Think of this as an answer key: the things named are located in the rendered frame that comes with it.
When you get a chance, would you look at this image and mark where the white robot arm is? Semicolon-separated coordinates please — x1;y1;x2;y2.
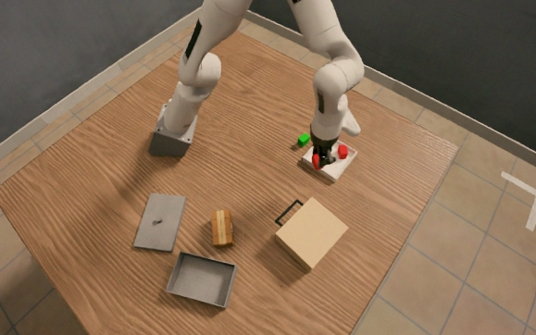
163;0;364;140

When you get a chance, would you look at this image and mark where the grey lid with small knob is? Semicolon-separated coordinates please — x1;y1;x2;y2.
133;193;187;253

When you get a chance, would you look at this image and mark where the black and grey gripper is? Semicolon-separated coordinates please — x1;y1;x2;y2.
310;124;340;168

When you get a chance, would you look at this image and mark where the small green block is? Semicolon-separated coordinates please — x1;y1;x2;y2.
298;133;310;147

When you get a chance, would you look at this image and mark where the light wooden cabinet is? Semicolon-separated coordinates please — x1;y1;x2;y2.
275;200;348;273

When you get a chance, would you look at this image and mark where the red block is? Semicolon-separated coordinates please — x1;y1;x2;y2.
312;153;324;170
337;145;348;159

